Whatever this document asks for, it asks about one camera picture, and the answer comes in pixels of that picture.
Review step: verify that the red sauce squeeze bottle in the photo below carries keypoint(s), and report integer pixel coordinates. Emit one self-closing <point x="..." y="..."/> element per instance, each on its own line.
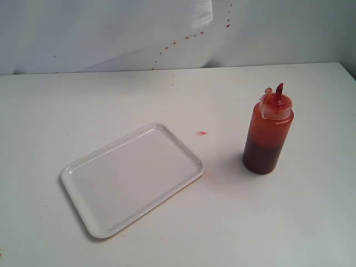
<point x="269" y="126"/>

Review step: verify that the white rectangular plastic tray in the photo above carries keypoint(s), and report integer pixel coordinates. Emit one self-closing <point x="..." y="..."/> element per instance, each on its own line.
<point x="118" y="184"/>

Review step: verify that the white cloth backdrop sheet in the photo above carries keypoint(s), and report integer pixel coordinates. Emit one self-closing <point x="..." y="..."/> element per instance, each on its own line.
<point x="69" y="36"/>

